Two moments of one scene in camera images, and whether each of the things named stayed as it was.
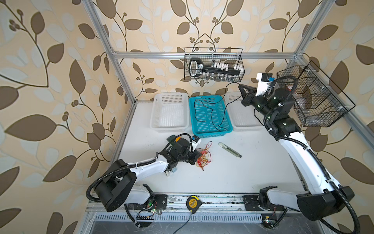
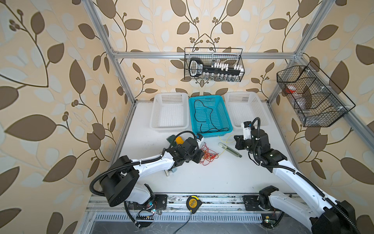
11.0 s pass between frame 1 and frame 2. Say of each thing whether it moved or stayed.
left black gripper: stayed
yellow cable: moved
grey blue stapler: stayed
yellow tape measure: stayed
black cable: moved
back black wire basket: stayed
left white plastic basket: stayed
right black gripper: moved
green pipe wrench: stayed
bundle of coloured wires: moved
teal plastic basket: stayed
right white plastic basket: stayed
